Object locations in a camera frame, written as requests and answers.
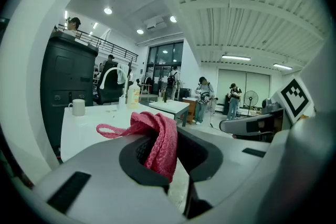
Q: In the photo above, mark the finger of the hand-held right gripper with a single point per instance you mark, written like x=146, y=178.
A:
x=236, y=126

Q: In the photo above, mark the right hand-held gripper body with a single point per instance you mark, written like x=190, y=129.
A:
x=295, y=98

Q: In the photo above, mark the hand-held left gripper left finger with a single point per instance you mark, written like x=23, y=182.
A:
x=105, y=178

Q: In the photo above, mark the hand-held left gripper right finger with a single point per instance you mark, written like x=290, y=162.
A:
x=231, y=170

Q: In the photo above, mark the pink cloth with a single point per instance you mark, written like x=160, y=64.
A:
x=164, y=139

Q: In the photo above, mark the black standing fan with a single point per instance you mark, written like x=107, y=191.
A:
x=250, y=98

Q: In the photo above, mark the long tube ceiling light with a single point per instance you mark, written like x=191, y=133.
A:
x=282, y=66
x=236, y=57

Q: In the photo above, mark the white roller blinds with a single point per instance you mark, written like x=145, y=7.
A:
x=244, y=86

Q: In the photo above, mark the wooden cabinet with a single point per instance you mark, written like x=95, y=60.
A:
x=190, y=108

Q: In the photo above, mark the white side table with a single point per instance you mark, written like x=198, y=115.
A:
x=170, y=107

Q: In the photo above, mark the white mug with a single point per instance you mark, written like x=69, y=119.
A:
x=78, y=107

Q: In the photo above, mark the dark slim bottle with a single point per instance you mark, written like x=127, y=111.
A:
x=166, y=97

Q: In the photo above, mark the small clear cup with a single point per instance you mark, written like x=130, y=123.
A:
x=122, y=102

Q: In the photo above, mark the bottle with orange label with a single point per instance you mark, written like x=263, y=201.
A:
x=133, y=97

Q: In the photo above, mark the black office chair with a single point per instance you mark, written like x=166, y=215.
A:
x=110, y=89

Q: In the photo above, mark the glass entrance door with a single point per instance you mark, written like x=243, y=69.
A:
x=165, y=65

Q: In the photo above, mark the white curved pipe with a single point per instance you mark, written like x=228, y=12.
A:
x=105, y=76

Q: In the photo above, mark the black cabinet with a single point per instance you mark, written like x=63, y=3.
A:
x=65, y=73

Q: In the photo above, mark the round ceiling light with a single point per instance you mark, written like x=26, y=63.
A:
x=173, y=19
x=140, y=31
x=107, y=10

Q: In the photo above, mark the ceiling air conditioner unit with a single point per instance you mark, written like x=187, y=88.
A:
x=155, y=23

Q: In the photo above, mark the black metal railing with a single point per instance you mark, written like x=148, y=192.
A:
x=113, y=47

